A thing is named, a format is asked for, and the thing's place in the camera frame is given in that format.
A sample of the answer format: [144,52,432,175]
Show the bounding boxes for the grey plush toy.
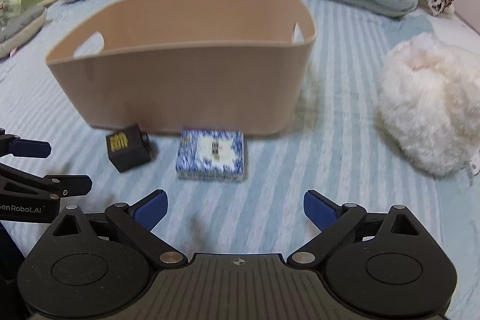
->
[1,5,47,58]

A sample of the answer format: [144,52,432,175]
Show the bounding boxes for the white fluffy plush toy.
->
[377,33,479,176]

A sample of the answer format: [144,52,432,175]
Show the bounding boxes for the black cube with yellow print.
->
[106,124,153,173]

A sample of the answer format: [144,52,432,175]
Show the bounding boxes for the blue white patterned box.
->
[176,129,245,181]

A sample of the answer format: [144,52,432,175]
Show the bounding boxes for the blue striped bed cover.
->
[1,0,479,319]

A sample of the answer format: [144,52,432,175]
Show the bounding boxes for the beige plastic storage bin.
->
[46,0,317,136]

